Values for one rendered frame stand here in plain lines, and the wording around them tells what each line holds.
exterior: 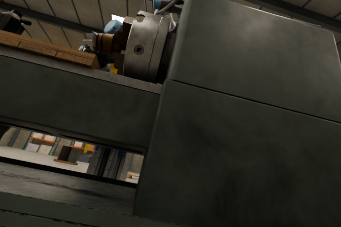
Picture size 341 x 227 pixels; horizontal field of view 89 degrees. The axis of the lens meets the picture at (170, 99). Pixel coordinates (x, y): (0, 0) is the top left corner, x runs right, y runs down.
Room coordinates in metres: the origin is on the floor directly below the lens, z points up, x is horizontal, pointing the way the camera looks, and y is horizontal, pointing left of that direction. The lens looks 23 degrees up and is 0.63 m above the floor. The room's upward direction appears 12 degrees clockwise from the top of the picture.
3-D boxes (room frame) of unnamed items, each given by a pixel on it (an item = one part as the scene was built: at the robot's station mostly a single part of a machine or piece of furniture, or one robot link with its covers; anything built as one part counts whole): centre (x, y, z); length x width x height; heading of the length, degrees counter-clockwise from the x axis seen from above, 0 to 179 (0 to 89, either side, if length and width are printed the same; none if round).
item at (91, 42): (0.60, 0.38, 1.06); 0.09 x 0.06 x 0.03; 4
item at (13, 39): (0.59, 0.40, 0.89); 0.36 x 0.30 x 0.04; 5
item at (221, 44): (0.67, -0.25, 1.06); 0.59 x 0.48 x 0.39; 95
